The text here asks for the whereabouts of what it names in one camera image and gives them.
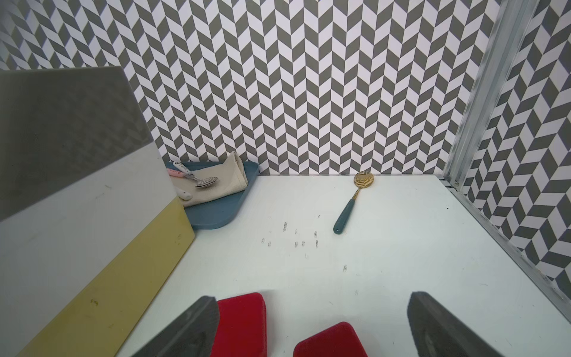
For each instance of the patterned spoon pink handle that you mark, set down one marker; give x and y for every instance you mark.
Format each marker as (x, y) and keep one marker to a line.
(181, 171)

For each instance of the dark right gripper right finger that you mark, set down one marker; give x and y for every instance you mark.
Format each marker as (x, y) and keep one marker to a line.
(437, 332)

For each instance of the gold spoon teal handle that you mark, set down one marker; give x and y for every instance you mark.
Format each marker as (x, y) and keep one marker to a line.
(361, 180)

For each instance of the aluminium corner post right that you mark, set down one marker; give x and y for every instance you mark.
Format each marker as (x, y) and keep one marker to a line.
(506, 37)

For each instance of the red brooch box two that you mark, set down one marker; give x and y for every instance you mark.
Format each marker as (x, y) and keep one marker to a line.
(338, 340)

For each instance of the white handled utensil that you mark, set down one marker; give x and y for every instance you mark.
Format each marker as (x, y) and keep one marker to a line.
(182, 194)

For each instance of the red brooch box one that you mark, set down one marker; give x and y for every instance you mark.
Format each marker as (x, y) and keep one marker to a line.
(242, 329)

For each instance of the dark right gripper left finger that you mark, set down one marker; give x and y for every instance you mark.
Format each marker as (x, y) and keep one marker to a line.
(190, 334)

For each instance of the blue tray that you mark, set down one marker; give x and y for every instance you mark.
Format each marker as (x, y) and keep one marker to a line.
(218, 213)

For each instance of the three-tier drawer cabinet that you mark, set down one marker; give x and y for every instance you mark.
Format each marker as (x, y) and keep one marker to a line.
(91, 226)

